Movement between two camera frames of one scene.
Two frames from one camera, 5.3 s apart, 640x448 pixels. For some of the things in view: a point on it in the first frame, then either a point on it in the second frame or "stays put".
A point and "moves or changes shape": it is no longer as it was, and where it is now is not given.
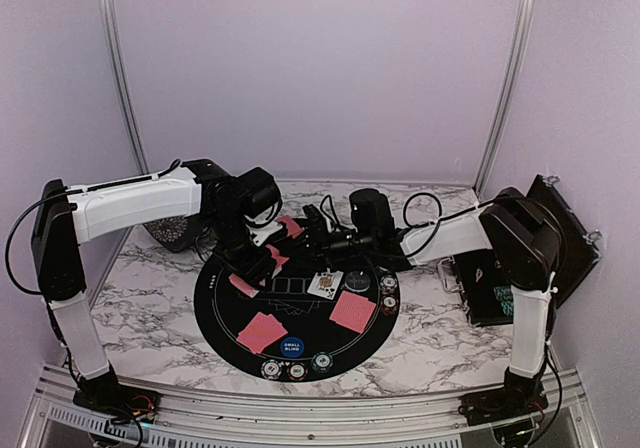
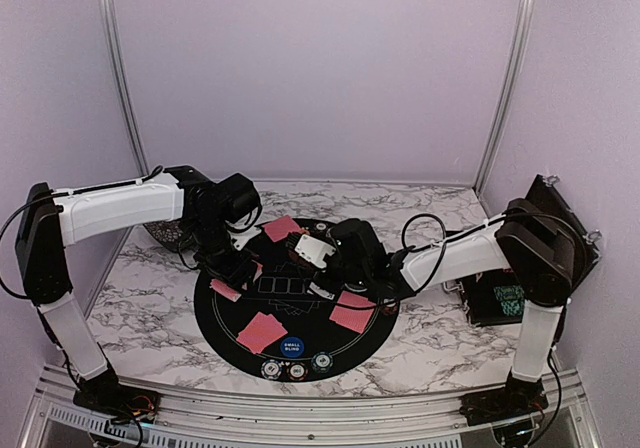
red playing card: (352, 311) stays put
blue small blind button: (292, 347) stays put
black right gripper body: (341, 248) → (353, 276)
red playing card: (261, 332) stays put
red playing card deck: (243, 285) moves or changes shape
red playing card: (262, 331) stays put
